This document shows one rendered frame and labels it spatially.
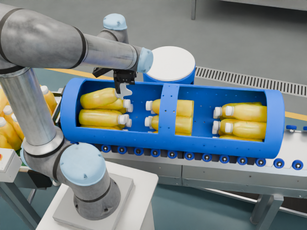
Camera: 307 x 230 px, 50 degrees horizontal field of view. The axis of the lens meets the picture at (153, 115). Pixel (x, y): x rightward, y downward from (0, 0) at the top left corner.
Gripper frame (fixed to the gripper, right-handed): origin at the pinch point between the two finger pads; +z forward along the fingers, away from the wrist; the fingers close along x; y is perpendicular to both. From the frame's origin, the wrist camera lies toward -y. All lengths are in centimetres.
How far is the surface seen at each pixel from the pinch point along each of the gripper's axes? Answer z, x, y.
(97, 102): 2.9, -3.4, -9.7
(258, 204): 94, 4, 72
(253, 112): 4, -2, 53
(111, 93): -1.0, -1.6, -3.7
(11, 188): 34, -31, -49
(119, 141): 13.4, -14.9, 0.6
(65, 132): 9.9, -14.9, -22.0
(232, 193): 106, 17, 58
